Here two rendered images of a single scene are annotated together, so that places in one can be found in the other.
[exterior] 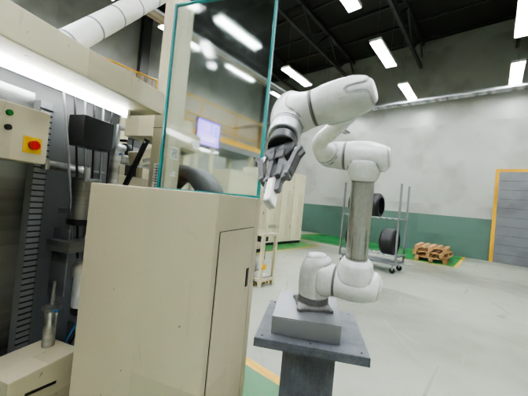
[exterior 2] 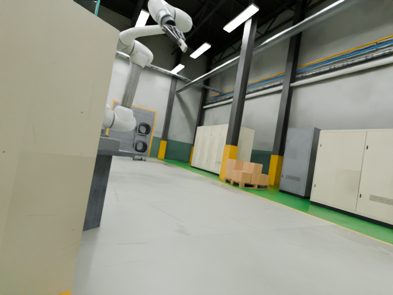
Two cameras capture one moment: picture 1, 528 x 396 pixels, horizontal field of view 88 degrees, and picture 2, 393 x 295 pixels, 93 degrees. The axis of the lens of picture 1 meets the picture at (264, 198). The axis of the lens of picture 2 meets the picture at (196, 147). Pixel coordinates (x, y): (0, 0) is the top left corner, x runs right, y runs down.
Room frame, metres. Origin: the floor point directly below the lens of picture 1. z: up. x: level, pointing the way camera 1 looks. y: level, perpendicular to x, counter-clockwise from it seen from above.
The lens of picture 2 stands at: (0.10, 0.82, 0.73)
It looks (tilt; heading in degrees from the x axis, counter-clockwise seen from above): 2 degrees up; 291
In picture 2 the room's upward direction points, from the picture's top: 10 degrees clockwise
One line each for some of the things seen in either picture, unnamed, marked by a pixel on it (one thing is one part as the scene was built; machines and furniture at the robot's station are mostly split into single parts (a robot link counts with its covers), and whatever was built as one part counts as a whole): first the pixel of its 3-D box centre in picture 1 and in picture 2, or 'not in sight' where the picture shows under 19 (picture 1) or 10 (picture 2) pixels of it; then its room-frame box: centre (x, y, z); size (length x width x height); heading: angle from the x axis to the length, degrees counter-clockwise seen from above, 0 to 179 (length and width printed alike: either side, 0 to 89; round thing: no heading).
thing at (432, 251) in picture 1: (433, 252); not in sight; (8.36, -5.28, 0.22); 1.27 x 0.90 x 0.43; 140
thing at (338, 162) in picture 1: (331, 155); (122, 43); (1.31, -0.30, 1.51); 0.18 x 0.14 x 0.13; 155
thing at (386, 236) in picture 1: (372, 225); not in sight; (6.43, -2.61, 0.96); 1.30 x 0.62 x 1.92; 48
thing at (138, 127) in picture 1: (166, 137); not in sight; (2.21, 0.83, 1.71); 0.61 x 0.25 x 0.15; 161
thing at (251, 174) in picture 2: not in sight; (247, 174); (0.58, -5.29, 0.37); 1.23 x 0.84 x 0.75; 50
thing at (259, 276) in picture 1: (254, 255); not in sight; (4.35, 0.06, 0.40); 0.60 x 0.35 x 0.80; 50
